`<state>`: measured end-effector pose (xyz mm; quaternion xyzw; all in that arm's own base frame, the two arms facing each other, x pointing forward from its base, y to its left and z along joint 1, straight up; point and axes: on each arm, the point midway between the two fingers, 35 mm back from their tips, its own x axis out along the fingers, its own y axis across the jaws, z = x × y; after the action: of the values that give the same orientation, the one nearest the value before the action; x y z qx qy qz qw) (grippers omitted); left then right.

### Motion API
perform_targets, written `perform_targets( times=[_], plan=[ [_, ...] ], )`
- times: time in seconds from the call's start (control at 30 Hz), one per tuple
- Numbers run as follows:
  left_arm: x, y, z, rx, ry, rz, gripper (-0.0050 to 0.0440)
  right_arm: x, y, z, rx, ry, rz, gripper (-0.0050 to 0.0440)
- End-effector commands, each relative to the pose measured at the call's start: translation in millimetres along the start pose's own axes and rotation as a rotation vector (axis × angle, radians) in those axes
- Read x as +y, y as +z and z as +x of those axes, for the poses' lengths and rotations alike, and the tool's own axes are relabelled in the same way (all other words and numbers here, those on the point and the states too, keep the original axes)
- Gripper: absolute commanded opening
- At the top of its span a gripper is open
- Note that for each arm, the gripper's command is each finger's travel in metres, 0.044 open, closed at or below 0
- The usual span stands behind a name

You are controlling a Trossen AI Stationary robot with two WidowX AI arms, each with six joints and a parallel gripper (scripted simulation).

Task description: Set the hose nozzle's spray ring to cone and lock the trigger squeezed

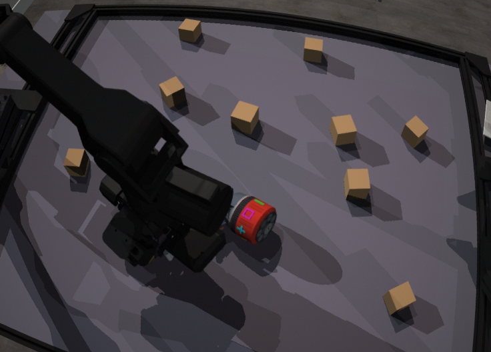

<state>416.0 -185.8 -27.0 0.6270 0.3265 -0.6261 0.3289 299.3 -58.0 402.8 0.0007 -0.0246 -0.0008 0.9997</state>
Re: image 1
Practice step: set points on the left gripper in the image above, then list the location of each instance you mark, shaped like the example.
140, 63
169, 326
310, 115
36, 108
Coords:
194, 249

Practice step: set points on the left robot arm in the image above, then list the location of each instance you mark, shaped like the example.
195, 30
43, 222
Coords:
120, 131

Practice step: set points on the tan cube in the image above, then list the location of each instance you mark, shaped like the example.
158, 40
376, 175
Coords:
343, 130
172, 92
244, 117
399, 298
313, 50
76, 162
414, 131
356, 183
190, 30

